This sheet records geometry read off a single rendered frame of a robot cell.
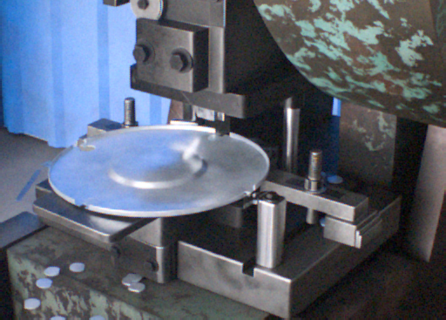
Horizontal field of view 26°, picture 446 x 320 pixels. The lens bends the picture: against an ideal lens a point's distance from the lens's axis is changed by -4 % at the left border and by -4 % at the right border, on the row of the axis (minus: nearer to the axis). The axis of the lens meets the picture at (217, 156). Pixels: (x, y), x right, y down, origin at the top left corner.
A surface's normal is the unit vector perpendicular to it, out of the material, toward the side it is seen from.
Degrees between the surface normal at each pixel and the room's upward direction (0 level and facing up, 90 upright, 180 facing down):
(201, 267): 90
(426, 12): 118
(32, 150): 0
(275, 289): 90
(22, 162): 0
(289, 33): 130
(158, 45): 90
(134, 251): 90
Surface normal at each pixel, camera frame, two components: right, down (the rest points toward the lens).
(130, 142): -0.03, -0.92
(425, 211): -0.57, 0.04
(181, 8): -0.59, 0.32
